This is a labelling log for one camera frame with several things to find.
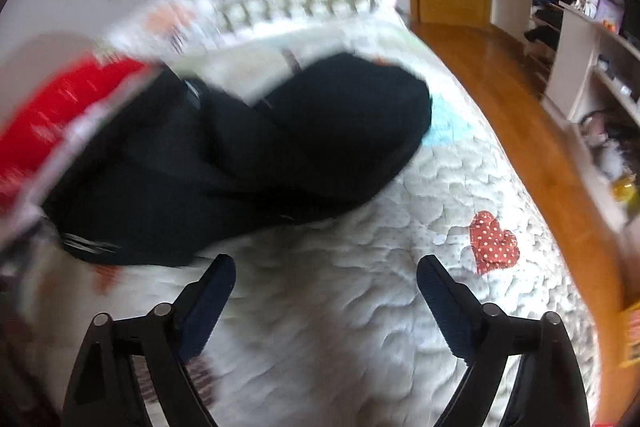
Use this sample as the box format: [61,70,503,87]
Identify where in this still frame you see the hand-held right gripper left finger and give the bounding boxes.
[61,253,237,427]

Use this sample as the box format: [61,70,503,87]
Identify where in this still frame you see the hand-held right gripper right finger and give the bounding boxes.
[416,254,591,427]

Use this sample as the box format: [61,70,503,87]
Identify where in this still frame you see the black pants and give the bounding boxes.
[42,52,433,269]

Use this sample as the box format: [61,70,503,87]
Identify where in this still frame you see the heart patterned quilt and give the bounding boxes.
[20,2,601,427]

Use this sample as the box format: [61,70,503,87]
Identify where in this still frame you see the yellow round object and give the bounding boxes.
[612,174,638,204]

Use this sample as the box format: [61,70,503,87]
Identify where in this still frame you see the long red pillow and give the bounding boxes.
[0,57,162,208]

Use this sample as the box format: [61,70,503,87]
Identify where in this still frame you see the white shelf unit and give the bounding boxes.
[542,2,640,228]

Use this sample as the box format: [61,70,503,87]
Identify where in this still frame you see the floral white pillow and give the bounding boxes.
[100,0,223,58]

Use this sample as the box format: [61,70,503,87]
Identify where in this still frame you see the green dotted pillow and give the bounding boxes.
[215,0,385,38]

